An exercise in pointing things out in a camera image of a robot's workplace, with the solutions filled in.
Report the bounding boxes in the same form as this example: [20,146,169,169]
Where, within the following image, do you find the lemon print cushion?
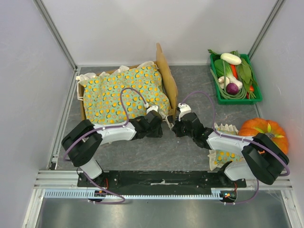
[76,61,170,124]

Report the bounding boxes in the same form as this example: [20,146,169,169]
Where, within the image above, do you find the bok choy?
[214,59,243,90]

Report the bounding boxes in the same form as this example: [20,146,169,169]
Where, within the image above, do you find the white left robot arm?
[61,110,162,187]

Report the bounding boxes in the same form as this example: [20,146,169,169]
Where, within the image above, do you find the white cable duct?
[44,189,232,200]

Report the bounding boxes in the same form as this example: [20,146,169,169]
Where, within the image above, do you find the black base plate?
[77,170,247,197]

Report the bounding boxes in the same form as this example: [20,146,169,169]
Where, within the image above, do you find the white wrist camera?
[146,105,159,115]
[178,103,191,121]

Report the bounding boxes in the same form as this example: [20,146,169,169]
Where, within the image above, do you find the green spinach leaves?
[208,49,257,86]

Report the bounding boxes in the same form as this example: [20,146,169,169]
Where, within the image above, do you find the green long beans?
[210,69,246,100]

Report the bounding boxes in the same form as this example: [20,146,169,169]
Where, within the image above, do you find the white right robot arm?
[172,113,290,187]

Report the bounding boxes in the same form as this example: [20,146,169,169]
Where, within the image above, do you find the orange carrot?
[230,64,238,79]

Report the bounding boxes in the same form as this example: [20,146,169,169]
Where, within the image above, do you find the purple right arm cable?
[178,91,291,205]

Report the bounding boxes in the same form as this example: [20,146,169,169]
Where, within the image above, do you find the white rope tie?
[160,111,174,130]

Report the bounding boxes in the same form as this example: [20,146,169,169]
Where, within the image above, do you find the wooden pet bed frame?
[76,43,178,120]

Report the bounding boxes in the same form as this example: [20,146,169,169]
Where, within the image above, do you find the white eggplant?
[220,53,242,66]

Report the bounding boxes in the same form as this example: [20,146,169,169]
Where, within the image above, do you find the purple onion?
[226,83,239,95]

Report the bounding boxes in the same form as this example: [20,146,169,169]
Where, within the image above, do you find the white mushroom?
[218,76,226,89]

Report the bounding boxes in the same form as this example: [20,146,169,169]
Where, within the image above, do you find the green plastic crate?
[208,49,262,105]

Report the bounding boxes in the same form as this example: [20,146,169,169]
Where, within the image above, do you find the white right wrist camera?
[178,103,191,121]

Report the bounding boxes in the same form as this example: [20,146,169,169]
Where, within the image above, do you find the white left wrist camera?
[146,105,159,115]

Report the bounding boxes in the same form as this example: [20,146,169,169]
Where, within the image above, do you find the orange pumpkin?
[238,117,289,154]

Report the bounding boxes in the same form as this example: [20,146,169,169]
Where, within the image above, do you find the small lemon print pillow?
[208,123,243,171]

